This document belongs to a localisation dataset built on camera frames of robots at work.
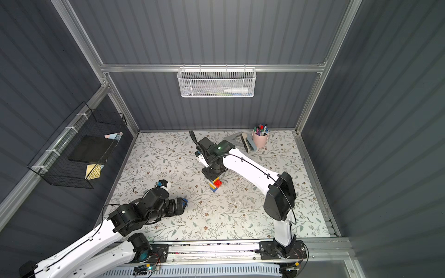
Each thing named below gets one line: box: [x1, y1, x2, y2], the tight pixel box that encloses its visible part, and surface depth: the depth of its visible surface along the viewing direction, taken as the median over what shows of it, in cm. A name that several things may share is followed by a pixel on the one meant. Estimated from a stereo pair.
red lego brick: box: [213, 179, 224, 188], surface depth 85 cm
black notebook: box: [68, 135, 118, 164], surface depth 76 cm
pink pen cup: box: [252, 123, 270, 149], surface depth 107 cm
